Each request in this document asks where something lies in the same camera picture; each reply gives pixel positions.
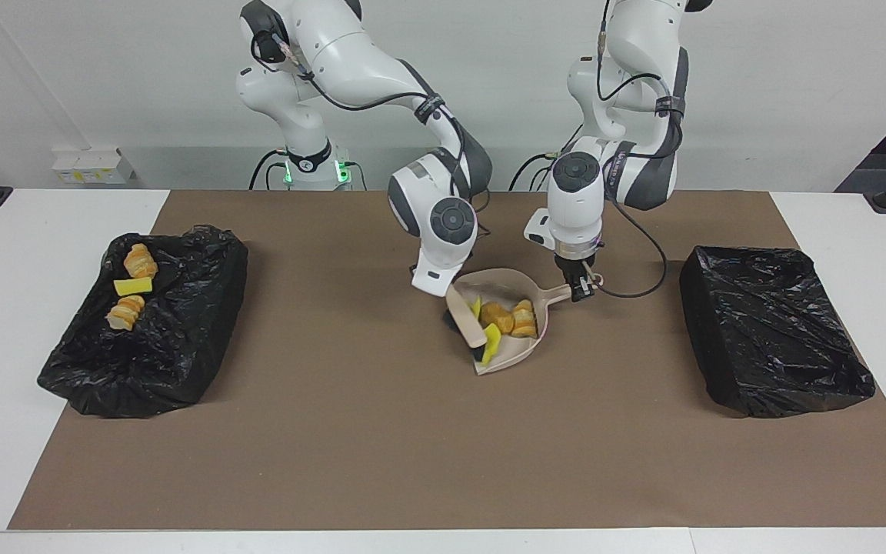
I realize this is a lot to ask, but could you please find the golden croissant toy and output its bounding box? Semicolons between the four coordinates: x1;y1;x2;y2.
510;299;538;339
106;295;146;332

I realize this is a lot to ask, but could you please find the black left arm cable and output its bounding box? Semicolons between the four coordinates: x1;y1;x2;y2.
595;0;668;299

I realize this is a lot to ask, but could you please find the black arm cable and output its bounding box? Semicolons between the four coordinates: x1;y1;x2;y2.
255;27;491;235
595;0;668;299

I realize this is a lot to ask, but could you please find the black base cable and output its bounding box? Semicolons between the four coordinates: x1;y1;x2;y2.
249;149;290;191
508;152;563;191

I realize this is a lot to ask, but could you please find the round brown bread roll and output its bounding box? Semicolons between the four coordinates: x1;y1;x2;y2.
481;302;515;335

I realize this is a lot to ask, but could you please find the boxy black bag bin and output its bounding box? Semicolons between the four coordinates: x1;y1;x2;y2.
679;245;876;419

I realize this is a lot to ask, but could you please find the brown table mat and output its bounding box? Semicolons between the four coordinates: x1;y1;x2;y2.
8;190;886;530

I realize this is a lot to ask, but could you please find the beige hand brush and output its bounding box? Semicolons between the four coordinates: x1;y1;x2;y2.
447;286;496;364

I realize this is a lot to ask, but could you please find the beige plastic dustpan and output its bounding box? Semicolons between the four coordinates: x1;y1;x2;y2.
447;267;604;376

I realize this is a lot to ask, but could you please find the white wall box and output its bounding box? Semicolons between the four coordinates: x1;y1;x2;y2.
53;149;137;185

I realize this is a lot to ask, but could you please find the crumpled black bag bin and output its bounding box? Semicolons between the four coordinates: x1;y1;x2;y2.
37;225;249;419

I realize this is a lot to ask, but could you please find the pale flaky pastry piece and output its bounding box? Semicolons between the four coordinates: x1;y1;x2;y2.
123;243;160;280

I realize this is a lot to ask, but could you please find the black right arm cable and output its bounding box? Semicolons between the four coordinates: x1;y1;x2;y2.
255;27;491;235

